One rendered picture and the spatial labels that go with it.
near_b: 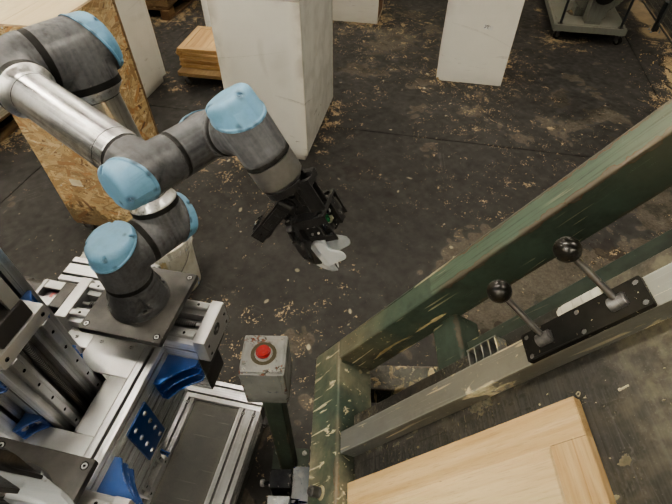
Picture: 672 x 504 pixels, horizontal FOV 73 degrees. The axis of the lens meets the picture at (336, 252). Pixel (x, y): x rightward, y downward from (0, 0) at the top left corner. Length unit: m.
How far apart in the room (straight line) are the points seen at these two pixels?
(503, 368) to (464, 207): 2.33
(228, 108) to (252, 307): 1.91
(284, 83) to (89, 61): 2.16
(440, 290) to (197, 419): 1.28
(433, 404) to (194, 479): 1.19
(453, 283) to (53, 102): 0.79
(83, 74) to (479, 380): 0.92
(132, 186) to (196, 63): 3.85
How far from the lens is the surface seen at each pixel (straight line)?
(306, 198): 0.71
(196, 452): 1.95
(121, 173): 0.68
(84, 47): 1.02
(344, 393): 1.21
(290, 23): 2.92
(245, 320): 2.44
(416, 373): 1.37
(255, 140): 0.66
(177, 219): 1.15
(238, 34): 3.06
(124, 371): 1.29
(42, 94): 0.88
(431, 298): 1.02
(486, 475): 0.85
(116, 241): 1.12
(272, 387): 1.27
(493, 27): 4.37
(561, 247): 0.69
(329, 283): 2.54
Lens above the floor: 1.99
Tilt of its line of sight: 47 degrees down
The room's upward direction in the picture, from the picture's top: straight up
